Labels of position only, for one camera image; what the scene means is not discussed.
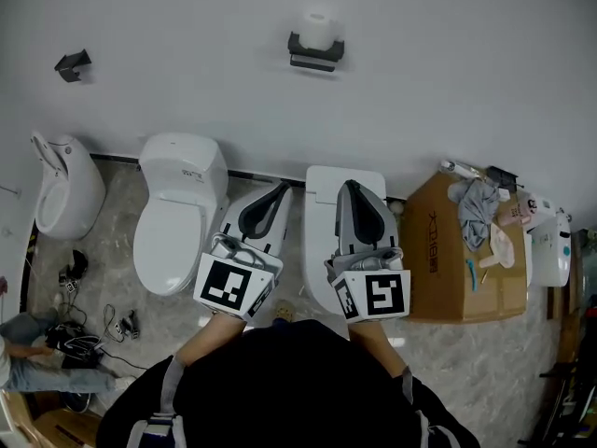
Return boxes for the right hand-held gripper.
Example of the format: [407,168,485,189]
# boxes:
[325,179,411,322]

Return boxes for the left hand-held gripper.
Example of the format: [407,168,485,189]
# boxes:
[193,180,294,320]

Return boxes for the white toilet paper roll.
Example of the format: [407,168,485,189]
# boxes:
[298,10,338,49]

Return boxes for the person's right forearm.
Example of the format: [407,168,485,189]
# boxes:
[347,319,407,378]

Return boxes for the person's left forearm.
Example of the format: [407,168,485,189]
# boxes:
[174,313,248,369]

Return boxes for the white tankless toilet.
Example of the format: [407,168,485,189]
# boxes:
[300,164,402,316]

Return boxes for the white toilet with tank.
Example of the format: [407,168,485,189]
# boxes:
[132,132,230,297]

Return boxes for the brown cardboard box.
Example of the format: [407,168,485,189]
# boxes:
[401,168,531,325]

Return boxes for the grey crumpled cloth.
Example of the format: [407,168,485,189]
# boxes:
[456,178,501,251]

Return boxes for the white sealant tube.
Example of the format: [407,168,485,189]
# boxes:
[440,159,486,179]

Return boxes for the beige cloth piece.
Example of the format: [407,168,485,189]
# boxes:
[479,221,516,270]

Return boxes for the small black metal rack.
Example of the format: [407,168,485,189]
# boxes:
[487,165,524,191]

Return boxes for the pink packet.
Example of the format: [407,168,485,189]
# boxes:
[496,201,533,227]

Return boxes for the person's black top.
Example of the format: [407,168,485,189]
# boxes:
[95,317,481,448]

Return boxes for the white urinal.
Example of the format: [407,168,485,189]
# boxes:
[30,131,107,241]

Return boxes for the black floor object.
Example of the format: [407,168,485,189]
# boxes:
[58,248,90,293]

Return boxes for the black equipment pile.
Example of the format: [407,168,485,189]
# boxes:
[535,291,597,448]

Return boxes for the black wall paper holder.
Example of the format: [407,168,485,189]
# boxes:
[287,30,345,72]

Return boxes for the white wall appliance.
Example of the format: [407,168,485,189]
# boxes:
[526,193,573,287]

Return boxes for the grey shoulder strap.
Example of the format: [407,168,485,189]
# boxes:
[400,366,463,448]
[126,355,188,448]

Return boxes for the black device with cables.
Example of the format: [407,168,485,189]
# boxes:
[44,322,106,371]

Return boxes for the black wall bracket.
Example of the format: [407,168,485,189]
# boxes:
[54,48,92,83]

